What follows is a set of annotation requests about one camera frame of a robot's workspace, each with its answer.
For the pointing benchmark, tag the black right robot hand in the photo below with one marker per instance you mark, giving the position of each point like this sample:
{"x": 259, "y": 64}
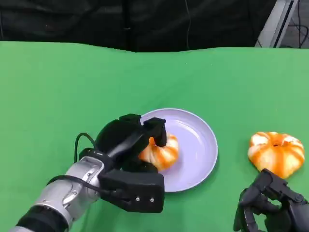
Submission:
{"x": 293, "y": 210}

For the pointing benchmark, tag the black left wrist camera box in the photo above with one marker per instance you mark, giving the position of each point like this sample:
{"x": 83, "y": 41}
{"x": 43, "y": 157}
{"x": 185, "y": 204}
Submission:
{"x": 137, "y": 191}

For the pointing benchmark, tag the lilac plate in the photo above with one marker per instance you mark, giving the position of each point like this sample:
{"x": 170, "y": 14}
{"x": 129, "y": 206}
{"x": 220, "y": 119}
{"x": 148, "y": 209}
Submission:
{"x": 195, "y": 149}

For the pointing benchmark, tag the green table cloth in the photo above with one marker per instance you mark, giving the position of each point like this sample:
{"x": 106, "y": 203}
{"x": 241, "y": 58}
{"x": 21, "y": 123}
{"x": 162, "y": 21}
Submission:
{"x": 48, "y": 84}

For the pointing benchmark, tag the black backdrop curtain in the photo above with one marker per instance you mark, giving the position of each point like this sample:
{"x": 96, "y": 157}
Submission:
{"x": 96, "y": 21}

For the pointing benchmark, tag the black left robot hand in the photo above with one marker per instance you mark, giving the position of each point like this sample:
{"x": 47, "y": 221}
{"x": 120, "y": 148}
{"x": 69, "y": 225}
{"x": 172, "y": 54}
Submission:
{"x": 116, "y": 137}

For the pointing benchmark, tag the aluminium frame post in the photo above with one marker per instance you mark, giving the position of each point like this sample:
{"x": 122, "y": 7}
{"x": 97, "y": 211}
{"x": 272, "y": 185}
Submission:
{"x": 275, "y": 24}

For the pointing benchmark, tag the orange and white bread roll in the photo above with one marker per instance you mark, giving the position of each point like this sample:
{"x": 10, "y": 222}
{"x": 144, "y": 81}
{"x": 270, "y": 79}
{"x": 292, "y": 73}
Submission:
{"x": 166, "y": 154}
{"x": 275, "y": 154}

